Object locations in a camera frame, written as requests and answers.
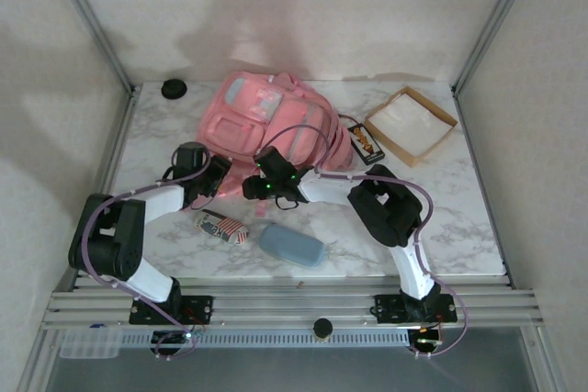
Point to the aluminium right frame post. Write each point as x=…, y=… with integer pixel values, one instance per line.
x=496, y=20

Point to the small circuit board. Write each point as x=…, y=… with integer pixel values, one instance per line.
x=427, y=341
x=172, y=340

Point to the flag print fabric pouch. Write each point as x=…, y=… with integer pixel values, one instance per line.
x=222, y=227

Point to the right small circuit board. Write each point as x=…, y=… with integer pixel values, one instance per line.
x=427, y=341

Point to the blue grey pencil case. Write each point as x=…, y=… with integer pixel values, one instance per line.
x=291, y=247

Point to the shallow cardboard tray box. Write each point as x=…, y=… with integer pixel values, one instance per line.
x=411, y=123

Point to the black round knob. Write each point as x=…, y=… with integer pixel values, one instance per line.
x=322, y=328

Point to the clear plastic organizer box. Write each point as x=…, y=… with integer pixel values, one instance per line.
x=89, y=343

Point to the aluminium left frame post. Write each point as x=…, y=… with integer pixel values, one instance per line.
x=92, y=25

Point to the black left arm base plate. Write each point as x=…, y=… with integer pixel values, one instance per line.
x=202, y=309

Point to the aluminium frame post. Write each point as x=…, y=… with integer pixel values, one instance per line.
x=92, y=25
x=496, y=20

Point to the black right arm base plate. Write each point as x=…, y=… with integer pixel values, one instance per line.
x=390, y=307

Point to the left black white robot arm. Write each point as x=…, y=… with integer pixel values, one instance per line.
x=115, y=245

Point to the pink student backpack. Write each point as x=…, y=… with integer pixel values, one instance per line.
x=257, y=121

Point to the aluminium rail beam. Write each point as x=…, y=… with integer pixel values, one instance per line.
x=294, y=307

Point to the black round cap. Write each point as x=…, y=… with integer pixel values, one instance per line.
x=173, y=89

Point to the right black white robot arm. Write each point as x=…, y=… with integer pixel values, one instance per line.
x=390, y=208

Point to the left small circuit board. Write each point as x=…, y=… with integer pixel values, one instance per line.
x=172, y=340

